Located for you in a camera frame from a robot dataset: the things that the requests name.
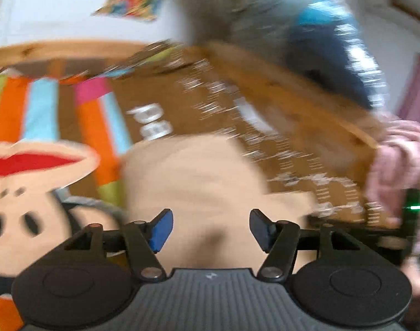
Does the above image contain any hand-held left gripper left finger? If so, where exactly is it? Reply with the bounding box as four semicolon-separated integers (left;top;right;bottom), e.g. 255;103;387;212
63;209;168;283

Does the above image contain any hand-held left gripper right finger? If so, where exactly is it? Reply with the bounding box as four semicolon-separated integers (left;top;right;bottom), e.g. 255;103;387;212
250;209;361;282

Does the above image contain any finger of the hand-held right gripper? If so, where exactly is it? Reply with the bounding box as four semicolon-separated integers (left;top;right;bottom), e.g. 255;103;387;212
306;214;403;242

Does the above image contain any beige hooded jacket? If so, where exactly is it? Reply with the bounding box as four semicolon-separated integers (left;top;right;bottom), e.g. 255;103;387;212
122;134;335;273

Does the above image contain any brown patterned blanket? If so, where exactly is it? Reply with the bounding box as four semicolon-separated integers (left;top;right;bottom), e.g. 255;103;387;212
56;46;372;225

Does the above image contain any pink curtain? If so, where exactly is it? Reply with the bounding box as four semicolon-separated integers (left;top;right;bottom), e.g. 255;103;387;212
396;52;420;125

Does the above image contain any colourful printed blanket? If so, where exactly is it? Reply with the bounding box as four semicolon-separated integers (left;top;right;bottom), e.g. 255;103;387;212
0;72;135;331

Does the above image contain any plastic bag of blue bedding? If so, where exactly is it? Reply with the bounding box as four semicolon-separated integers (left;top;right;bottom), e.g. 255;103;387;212
172;0;390;111

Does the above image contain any wooden bed frame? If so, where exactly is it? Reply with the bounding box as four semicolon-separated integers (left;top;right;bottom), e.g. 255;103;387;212
0;39;386;187

